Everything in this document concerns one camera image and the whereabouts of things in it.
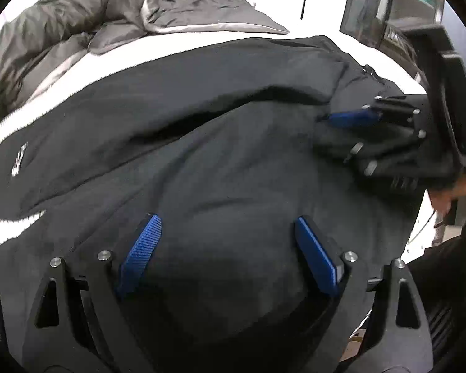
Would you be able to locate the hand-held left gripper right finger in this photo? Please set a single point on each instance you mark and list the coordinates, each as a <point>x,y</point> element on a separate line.
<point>316,254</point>

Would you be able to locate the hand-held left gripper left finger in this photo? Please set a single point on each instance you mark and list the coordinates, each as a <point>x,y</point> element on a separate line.
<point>139,250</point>

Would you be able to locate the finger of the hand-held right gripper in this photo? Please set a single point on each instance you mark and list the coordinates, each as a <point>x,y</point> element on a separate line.
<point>355,150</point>
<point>353,119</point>

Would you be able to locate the black pants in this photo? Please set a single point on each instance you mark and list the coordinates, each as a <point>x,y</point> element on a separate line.
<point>202,155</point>

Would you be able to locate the person's right hand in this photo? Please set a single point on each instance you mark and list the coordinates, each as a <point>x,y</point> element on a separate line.
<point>444,202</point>

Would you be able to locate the glass door cabinet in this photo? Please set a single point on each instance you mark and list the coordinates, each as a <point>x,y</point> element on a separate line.
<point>369,4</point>

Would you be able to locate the person's leg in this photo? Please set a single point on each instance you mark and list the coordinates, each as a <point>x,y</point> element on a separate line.
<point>450,279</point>

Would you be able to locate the dark grey pillow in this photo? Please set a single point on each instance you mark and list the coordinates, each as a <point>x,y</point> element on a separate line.
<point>209,11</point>

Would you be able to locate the white hexagon-patterned bed sheet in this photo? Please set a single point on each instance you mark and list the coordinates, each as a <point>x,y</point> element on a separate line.
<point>112,58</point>

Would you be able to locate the dark grey duvet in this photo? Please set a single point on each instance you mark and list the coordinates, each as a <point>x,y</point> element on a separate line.
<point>54,23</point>

